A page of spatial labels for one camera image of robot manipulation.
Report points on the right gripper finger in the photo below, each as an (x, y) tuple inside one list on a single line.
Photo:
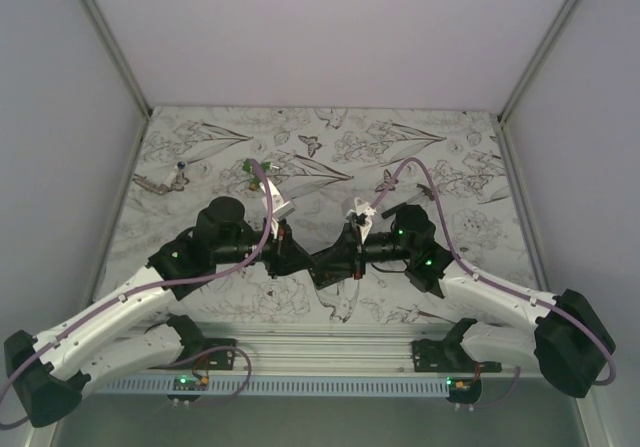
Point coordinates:
[(323, 277), (341, 251)]

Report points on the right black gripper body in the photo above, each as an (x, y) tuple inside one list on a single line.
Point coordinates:
[(370, 251)]

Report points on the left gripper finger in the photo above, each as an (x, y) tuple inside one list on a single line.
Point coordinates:
[(301, 265), (295, 251)]

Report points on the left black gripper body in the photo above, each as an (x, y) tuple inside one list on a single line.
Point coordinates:
[(274, 251)]

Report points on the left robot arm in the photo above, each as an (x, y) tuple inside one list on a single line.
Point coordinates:
[(54, 370)]

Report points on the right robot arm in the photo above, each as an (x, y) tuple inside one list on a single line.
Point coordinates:
[(561, 336)]

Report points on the floral patterned table mat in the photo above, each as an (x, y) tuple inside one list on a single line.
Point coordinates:
[(326, 156)]

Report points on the green connector part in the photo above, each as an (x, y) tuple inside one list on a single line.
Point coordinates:
[(266, 167)]

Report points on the left small circuit board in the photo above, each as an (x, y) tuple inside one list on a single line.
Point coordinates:
[(190, 383)]

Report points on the small circuit board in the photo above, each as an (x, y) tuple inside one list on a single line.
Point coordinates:
[(462, 384), (190, 383)]

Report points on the right small circuit board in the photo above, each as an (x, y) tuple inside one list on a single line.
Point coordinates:
[(462, 384)]

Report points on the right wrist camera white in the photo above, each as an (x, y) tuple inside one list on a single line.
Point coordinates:
[(359, 213)]

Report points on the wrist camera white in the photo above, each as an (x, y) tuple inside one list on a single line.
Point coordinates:
[(281, 206), (359, 213)]

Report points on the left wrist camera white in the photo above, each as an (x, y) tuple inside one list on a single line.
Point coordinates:
[(281, 206)]

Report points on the hammer with black handle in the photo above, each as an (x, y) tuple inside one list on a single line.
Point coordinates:
[(423, 192)]

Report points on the aluminium rail beam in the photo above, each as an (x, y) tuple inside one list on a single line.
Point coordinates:
[(277, 348)]

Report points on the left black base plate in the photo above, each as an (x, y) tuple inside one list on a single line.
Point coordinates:
[(213, 354)]

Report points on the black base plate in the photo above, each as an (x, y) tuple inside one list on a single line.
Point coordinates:
[(438, 356), (213, 354)]

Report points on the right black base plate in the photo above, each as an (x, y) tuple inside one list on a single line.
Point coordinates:
[(438, 356)]

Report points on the metal bracket with blue knob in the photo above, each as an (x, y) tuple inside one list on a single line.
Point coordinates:
[(174, 180)]

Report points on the grey slotted cable duct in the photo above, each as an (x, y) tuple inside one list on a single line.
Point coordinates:
[(279, 385)]

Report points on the left aluminium frame post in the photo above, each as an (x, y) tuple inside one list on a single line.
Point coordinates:
[(116, 54)]

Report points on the aluminium frame post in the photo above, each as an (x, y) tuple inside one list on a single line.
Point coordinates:
[(550, 38), (116, 54)]

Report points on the right aluminium frame post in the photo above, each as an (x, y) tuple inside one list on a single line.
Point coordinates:
[(550, 38)]

